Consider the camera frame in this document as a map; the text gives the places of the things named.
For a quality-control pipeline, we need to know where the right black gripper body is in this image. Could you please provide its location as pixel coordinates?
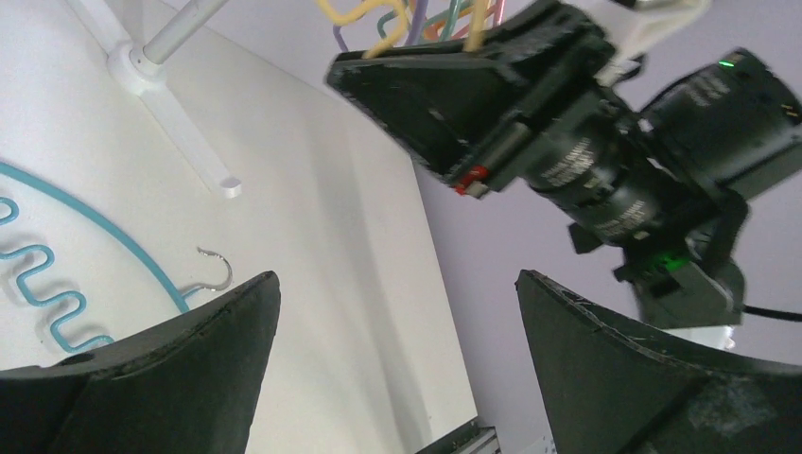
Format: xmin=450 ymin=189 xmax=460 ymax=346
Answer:
xmin=452 ymin=91 xmax=677 ymax=245

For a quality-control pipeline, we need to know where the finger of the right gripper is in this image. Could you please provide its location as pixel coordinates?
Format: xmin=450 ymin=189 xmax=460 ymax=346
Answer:
xmin=325 ymin=1 xmax=615 ymax=185

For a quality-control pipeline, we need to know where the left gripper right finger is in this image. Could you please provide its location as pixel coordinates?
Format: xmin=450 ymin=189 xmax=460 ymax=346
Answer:
xmin=515 ymin=271 xmax=801 ymax=453

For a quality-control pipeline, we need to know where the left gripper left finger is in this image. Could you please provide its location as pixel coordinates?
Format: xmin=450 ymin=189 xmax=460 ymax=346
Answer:
xmin=1 ymin=271 xmax=281 ymax=453

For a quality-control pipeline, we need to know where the teal wavy hanger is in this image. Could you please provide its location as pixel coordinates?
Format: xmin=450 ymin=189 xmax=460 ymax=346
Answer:
xmin=375 ymin=0 xmax=468 ymax=42

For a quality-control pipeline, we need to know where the blue wavy hanger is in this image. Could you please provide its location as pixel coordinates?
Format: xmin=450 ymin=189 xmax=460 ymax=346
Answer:
xmin=1 ymin=162 xmax=234 ymax=361

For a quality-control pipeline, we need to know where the purple wavy hanger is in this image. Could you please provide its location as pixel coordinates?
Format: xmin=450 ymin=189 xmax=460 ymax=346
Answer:
xmin=332 ymin=0 xmax=429 ymax=52

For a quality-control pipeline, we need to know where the yellow wavy hanger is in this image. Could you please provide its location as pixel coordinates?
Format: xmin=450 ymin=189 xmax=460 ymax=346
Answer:
xmin=317 ymin=0 xmax=491 ymax=59

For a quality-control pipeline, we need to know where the pink hanger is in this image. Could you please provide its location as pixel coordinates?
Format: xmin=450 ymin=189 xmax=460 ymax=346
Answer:
xmin=451 ymin=0 xmax=506 ymax=39

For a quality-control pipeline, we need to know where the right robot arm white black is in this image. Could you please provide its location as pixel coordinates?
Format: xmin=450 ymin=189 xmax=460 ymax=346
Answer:
xmin=325 ymin=1 xmax=801 ymax=350

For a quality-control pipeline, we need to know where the chrome and white garment rack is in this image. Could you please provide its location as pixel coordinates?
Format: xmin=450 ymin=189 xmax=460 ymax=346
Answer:
xmin=67 ymin=0 xmax=242 ymax=199

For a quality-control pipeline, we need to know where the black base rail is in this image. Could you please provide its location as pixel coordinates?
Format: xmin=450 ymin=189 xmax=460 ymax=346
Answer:
xmin=417 ymin=418 xmax=501 ymax=454

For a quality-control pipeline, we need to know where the right black camera cable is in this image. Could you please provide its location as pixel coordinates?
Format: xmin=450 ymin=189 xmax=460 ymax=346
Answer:
xmin=741 ymin=304 xmax=802 ymax=323

